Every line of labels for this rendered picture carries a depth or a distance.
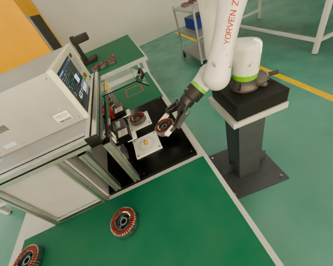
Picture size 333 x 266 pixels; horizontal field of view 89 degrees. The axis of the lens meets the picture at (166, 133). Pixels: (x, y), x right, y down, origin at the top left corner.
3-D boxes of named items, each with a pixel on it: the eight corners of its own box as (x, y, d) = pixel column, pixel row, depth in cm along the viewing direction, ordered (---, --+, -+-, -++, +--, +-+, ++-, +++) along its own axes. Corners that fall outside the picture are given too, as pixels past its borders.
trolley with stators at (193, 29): (207, 46, 373) (200, -11, 306) (234, 57, 298) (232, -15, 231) (183, 57, 372) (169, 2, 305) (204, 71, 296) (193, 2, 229)
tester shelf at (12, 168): (101, 77, 111) (97, 70, 108) (103, 142, 60) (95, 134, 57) (39, 105, 110) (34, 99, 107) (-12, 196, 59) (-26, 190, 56)
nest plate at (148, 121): (147, 112, 120) (146, 110, 120) (152, 123, 109) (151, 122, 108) (128, 120, 120) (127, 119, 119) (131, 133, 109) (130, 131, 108)
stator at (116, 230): (128, 244, 64) (123, 241, 62) (109, 230, 70) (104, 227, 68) (144, 216, 70) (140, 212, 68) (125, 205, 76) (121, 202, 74)
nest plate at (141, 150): (155, 131, 102) (155, 130, 102) (162, 148, 91) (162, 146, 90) (133, 142, 102) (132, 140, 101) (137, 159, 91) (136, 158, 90)
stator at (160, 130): (171, 119, 98) (169, 114, 95) (178, 130, 89) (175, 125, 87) (155, 128, 98) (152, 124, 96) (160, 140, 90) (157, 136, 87)
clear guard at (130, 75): (141, 72, 113) (138, 63, 109) (149, 85, 95) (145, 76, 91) (97, 92, 112) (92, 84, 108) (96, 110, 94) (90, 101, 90)
